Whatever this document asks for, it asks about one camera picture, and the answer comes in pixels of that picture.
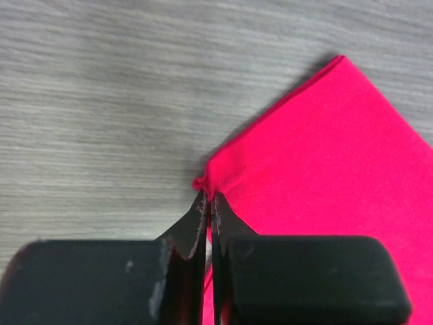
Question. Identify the magenta red t shirt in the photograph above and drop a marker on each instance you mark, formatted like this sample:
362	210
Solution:
334	157

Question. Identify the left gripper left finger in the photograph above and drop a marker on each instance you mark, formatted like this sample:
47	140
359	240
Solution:
157	281

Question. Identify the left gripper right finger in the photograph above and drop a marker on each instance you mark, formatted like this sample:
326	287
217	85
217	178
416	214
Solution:
260	279

